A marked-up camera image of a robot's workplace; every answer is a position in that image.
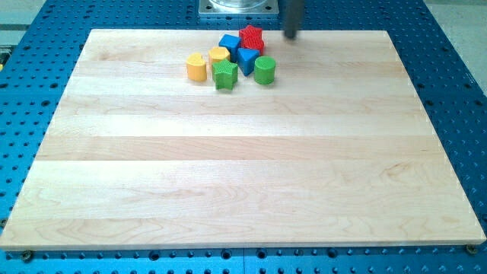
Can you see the green star block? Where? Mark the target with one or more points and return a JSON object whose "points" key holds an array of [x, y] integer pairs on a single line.
{"points": [[224, 74]]}

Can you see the green cylinder block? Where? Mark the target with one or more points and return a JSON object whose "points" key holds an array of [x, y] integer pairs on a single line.
{"points": [[264, 70]]}

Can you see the blue triangle block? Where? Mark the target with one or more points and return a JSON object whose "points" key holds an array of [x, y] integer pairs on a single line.
{"points": [[246, 60]]}

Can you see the yellow heart block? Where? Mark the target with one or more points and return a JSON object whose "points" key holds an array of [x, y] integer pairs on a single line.
{"points": [[196, 67]]}

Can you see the yellow hexagon block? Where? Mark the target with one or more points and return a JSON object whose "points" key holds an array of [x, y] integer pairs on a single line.
{"points": [[218, 54]]}

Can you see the wooden board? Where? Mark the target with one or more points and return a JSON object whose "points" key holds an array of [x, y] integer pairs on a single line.
{"points": [[337, 151]]}

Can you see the blue cube block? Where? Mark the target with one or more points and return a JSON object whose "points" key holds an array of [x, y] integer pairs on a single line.
{"points": [[232, 44]]}

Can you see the red star block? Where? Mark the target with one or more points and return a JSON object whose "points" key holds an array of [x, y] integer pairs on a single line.
{"points": [[249, 32]]}

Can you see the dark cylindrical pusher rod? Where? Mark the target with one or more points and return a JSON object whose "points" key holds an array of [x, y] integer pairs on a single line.
{"points": [[294, 13]]}

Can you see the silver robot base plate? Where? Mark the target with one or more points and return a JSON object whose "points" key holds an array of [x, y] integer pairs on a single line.
{"points": [[238, 7]]}

